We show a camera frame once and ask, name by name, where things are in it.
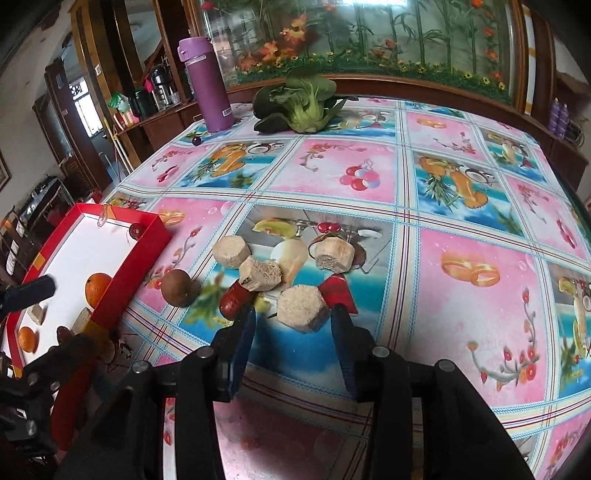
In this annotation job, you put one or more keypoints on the orange tangerine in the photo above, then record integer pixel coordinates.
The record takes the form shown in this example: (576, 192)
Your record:
(27, 339)
(95, 287)

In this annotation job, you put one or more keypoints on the colourful fruit print tablecloth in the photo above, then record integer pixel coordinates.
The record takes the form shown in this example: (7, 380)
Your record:
(467, 248)

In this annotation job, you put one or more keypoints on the beige hexagonal cake piece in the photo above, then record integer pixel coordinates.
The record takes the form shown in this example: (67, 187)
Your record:
(302, 308)

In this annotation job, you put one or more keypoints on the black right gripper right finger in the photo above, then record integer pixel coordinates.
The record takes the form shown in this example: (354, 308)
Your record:
(354, 346)

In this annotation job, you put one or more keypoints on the brown longan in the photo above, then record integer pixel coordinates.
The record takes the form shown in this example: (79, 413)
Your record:
(63, 335)

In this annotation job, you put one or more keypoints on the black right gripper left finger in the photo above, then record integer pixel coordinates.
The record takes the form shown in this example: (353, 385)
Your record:
(232, 346)

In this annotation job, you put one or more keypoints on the cake piece in tray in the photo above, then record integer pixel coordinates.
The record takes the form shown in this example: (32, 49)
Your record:
(37, 314)

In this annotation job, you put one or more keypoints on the green plastic bottle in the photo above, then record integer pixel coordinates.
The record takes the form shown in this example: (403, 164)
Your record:
(119, 102)

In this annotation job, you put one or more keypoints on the rough beige cake chunk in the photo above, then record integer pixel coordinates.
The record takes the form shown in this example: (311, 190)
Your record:
(259, 276)

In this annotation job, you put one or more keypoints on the purple thermos bottle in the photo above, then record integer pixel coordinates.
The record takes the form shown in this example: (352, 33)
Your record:
(198, 56)

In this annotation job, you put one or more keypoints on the black kettle flask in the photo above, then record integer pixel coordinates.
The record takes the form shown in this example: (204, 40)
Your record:
(161, 86)

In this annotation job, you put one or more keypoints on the brown longan fruit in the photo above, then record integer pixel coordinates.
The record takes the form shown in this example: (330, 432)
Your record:
(176, 288)

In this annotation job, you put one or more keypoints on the bitten beige cake piece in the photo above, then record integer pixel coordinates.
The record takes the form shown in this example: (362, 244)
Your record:
(334, 254)

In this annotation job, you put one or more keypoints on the green bok choy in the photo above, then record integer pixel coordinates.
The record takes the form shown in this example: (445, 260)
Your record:
(304, 103)

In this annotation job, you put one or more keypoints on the floral glass screen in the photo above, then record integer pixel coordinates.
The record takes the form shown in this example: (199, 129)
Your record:
(469, 45)

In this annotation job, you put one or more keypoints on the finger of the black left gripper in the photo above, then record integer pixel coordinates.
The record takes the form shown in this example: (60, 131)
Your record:
(18, 298)
(61, 362)

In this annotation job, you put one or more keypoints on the red white tray box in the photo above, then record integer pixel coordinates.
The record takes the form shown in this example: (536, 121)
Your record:
(97, 256)

